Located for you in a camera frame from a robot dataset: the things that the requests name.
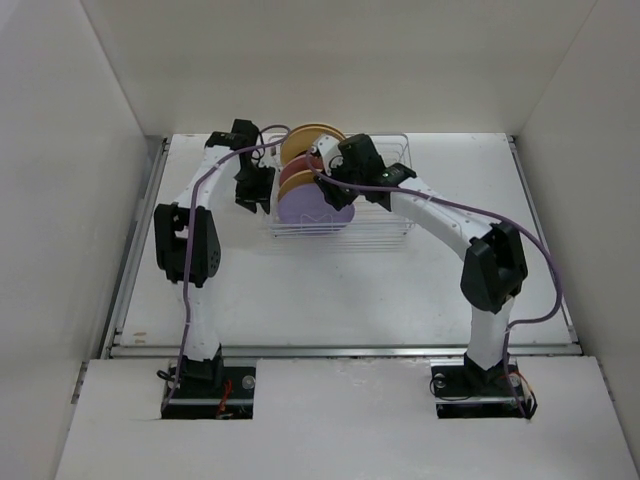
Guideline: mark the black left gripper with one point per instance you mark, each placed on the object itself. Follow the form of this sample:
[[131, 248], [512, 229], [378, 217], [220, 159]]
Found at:
[[248, 199]]

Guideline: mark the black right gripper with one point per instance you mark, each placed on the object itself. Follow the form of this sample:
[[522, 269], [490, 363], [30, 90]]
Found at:
[[335, 197]]

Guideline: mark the purple plastic plate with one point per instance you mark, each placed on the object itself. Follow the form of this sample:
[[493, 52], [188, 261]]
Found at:
[[304, 209]]

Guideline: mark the yellow plate with logo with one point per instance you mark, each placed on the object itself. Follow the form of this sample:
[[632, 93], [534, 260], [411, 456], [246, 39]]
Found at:
[[294, 181]]

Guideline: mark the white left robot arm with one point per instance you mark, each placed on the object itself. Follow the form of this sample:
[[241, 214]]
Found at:
[[187, 246]]

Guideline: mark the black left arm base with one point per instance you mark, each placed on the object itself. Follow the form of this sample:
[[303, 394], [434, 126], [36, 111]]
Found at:
[[225, 393]]

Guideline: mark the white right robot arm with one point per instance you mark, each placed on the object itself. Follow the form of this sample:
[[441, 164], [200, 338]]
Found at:
[[493, 261]]

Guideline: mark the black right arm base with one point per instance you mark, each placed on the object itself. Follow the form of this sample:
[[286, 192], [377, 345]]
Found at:
[[460, 392]]

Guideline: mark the pink plastic plate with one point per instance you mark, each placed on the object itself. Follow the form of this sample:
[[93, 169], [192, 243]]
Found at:
[[296, 165]]

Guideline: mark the yellow rear plate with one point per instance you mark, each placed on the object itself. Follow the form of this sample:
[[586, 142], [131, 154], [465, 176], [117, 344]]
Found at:
[[302, 137]]

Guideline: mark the white foam front board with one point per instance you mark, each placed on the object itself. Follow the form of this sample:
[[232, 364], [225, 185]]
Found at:
[[345, 419]]

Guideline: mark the white wire dish rack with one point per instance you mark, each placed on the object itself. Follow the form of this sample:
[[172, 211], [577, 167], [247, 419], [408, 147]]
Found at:
[[372, 227]]

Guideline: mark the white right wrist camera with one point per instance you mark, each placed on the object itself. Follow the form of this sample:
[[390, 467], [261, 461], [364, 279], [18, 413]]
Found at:
[[326, 148]]

